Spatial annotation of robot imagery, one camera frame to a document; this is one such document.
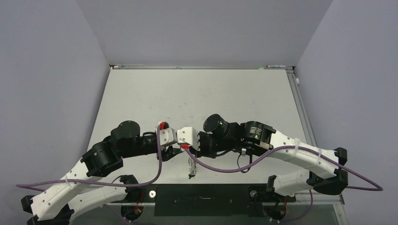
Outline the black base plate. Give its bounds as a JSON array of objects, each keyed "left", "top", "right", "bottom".
[{"left": 119, "top": 184, "right": 296, "bottom": 220}]

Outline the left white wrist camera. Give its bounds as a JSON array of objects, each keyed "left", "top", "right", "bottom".
[{"left": 157, "top": 122, "right": 177, "bottom": 147}]

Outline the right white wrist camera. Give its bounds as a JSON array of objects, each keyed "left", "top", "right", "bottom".
[{"left": 176, "top": 127, "right": 199, "bottom": 150}]

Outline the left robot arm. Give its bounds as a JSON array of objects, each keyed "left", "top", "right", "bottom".
[{"left": 21, "top": 120, "right": 178, "bottom": 225}]

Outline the red white marker pen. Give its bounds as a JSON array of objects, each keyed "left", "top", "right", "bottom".
[{"left": 266, "top": 65, "right": 287, "bottom": 69}]

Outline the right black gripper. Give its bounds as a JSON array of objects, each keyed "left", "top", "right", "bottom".
[{"left": 189, "top": 130, "right": 234, "bottom": 158}]

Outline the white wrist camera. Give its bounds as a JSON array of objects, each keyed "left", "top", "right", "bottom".
[
  {"left": 176, "top": 127, "right": 199, "bottom": 150},
  {"left": 157, "top": 122, "right": 177, "bottom": 147}
]

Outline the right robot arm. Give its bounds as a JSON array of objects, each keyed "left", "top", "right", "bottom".
[{"left": 186, "top": 114, "right": 348, "bottom": 201}]

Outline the aluminium rail frame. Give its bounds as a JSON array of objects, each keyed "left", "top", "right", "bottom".
[{"left": 286, "top": 68, "right": 346, "bottom": 206}]

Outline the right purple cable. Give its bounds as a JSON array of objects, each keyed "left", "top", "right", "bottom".
[{"left": 183, "top": 145, "right": 383, "bottom": 223}]

